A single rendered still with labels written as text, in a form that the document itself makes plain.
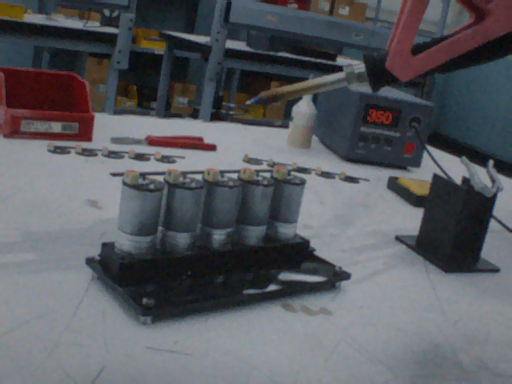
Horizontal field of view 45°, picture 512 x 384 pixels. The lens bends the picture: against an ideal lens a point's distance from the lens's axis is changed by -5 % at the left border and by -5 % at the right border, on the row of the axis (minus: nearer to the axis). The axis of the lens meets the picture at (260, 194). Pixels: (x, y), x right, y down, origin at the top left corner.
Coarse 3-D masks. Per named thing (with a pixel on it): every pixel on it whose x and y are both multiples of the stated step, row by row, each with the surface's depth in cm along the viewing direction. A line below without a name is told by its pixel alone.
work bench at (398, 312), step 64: (128, 128) 81; (192, 128) 88; (256, 128) 97; (0, 192) 49; (64, 192) 52; (320, 192) 67; (384, 192) 72; (0, 256) 38; (64, 256) 40; (320, 256) 49; (384, 256) 51; (0, 320) 31; (64, 320) 32; (128, 320) 34; (192, 320) 35; (256, 320) 36; (320, 320) 38; (384, 320) 39; (448, 320) 41
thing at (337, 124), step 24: (336, 96) 88; (360, 96) 81; (384, 96) 82; (408, 96) 88; (336, 120) 87; (360, 120) 82; (384, 120) 83; (408, 120) 84; (336, 144) 87; (360, 144) 83; (384, 144) 84; (408, 144) 85
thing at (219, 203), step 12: (204, 192) 40; (216, 192) 39; (228, 192) 39; (204, 204) 40; (216, 204) 39; (228, 204) 40; (204, 216) 40; (216, 216) 40; (228, 216) 40; (204, 228) 40; (216, 228) 40; (228, 228) 40; (204, 240) 40; (216, 240) 40; (228, 240) 41
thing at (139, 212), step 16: (128, 192) 36; (144, 192) 36; (160, 192) 36; (128, 208) 36; (144, 208) 36; (160, 208) 37; (128, 224) 36; (144, 224) 36; (128, 240) 36; (144, 240) 37; (128, 256) 37; (144, 256) 37
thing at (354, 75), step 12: (348, 72) 37; (360, 72) 37; (300, 84) 37; (312, 84) 37; (324, 84) 37; (336, 84) 37; (348, 84) 37; (360, 84) 37; (264, 96) 38; (276, 96) 38; (288, 96) 38; (300, 96) 38
